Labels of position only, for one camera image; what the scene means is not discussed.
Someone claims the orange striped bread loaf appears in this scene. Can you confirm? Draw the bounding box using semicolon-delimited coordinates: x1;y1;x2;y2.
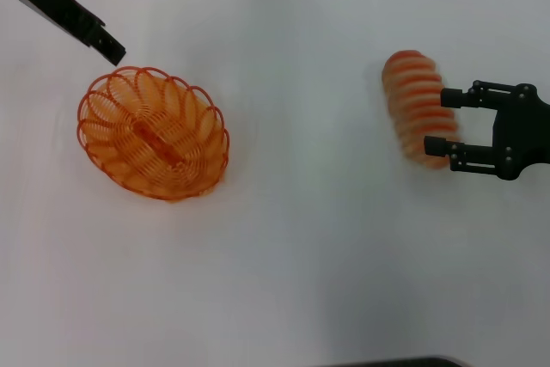
381;49;460;169

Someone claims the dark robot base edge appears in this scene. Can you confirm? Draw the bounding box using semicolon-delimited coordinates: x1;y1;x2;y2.
330;355;469;367

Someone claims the orange wire basket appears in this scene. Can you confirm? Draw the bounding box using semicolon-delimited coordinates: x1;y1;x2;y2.
76;65;230;203

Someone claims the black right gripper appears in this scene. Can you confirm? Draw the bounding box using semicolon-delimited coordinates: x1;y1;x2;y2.
424;79;550;181

